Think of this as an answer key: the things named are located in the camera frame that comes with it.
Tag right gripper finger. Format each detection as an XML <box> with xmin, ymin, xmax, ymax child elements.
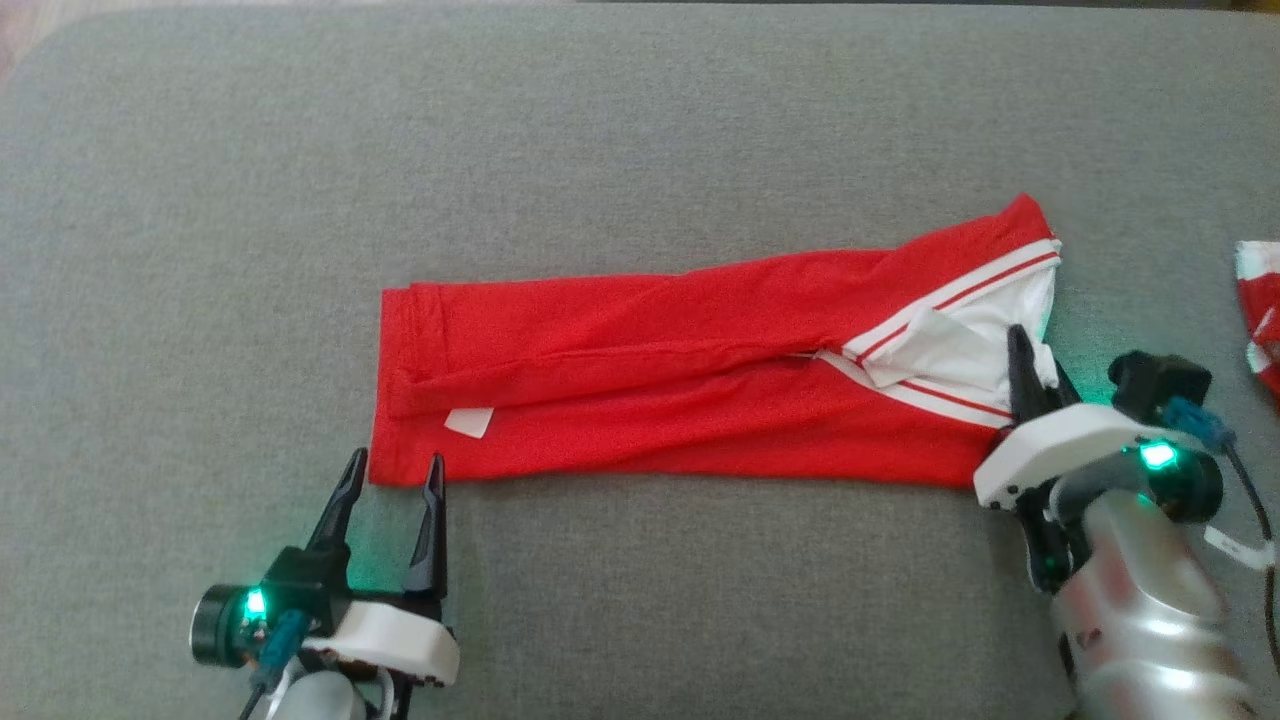
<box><xmin>1046</xmin><ymin>345</ymin><xmax>1083</xmax><ymax>409</ymax></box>
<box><xmin>1006</xmin><ymin>324</ymin><xmax>1049</xmax><ymax>425</ymax></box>

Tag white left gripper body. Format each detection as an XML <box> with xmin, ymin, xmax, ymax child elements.
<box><xmin>322</xmin><ymin>596</ymin><xmax>462</xmax><ymax>720</ymax></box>

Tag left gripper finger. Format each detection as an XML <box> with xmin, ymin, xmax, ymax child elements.
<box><xmin>403</xmin><ymin>452</ymin><xmax>450</xmax><ymax>599</ymax></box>
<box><xmin>308</xmin><ymin>447</ymin><xmax>369</xmax><ymax>553</ymax></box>

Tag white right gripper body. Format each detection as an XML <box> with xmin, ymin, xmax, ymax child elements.
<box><xmin>972</xmin><ymin>402</ymin><xmax>1153</xmax><ymax>593</ymax></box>

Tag red jersey with black lettering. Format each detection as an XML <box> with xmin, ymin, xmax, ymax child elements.
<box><xmin>1235</xmin><ymin>240</ymin><xmax>1280</xmax><ymax>401</ymax></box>

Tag red shorts with white panel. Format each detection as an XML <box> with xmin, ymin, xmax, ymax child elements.
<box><xmin>368</xmin><ymin>192</ymin><xmax>1063</xmax><ymax>491</ymax></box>

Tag grey sofa seat cushion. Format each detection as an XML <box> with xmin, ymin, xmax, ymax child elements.
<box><xmin>0</xmin><ymin>0</ymin><xmax>1280</xmax><ymax>720</ymax></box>

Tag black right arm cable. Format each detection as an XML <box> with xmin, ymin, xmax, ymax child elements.
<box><xmin>1160</xmin><ymin>395</ymin><xmax>1280</xmax><ymax>673</ymax></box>

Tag white right cable clip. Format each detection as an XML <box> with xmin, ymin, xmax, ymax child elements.
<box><xmin>1204</xmin><ymin>524</ymin><xmax>1278</xmax><ymax>572</ymax></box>

